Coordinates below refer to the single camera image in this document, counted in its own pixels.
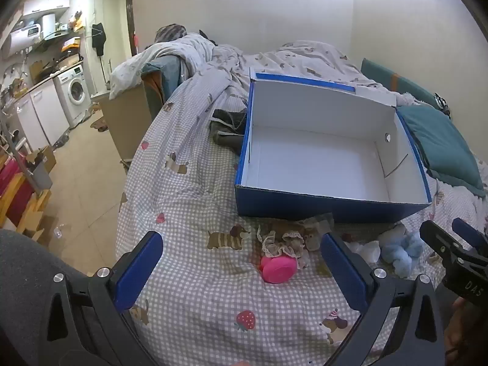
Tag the grey striped cloth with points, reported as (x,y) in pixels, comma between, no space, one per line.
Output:
(171,32)

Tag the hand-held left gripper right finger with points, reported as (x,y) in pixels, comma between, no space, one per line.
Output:
(341,270)

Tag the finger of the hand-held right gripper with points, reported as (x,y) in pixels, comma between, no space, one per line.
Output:
(467,231)
(438,238)

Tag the white kitchen cabinet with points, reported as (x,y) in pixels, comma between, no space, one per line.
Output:
(42,114)

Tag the blue and white cardboard box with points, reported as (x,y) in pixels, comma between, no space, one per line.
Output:
(305,160)

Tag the grey bin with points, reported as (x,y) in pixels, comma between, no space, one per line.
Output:
(40,177)

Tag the blue and white plush toy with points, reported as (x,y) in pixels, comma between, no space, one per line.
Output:
(400,249)

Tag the white washing machine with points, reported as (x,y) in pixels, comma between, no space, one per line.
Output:
(74,91)

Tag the white fluffy blanket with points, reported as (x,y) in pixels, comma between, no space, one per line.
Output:
(410,99)

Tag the lace-dressed doll with pink hat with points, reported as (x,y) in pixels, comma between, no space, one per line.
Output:
(276,268)

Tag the teal headboard cushion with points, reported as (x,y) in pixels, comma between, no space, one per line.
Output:
(381,72)

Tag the dark clothes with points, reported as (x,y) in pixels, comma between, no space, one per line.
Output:
(225,137)

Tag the black and white small object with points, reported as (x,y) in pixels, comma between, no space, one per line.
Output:
(441,102)

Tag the teal pillow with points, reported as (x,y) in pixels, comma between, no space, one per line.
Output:
(438,145)

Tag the checked printed bedsheet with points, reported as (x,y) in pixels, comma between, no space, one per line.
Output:
(190,206)

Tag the person's right hand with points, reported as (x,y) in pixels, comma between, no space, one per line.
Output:
(463,331)

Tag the black hanging bag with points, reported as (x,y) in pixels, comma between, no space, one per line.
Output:
(99,38)

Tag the teal and orange folded quilt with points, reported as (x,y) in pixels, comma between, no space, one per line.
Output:
(160,80)

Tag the white printed duvet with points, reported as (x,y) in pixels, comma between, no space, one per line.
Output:
(198,51)

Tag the brown cardboard board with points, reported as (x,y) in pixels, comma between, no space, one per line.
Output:
(125,122)

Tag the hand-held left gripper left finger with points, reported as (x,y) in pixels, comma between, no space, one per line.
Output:
(139,270)

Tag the white water heater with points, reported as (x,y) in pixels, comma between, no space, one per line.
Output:
(24,38)

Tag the yellow wooden rack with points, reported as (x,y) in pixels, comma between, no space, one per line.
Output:
(23,206)

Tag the dark door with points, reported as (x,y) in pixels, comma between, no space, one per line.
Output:
(130,23)

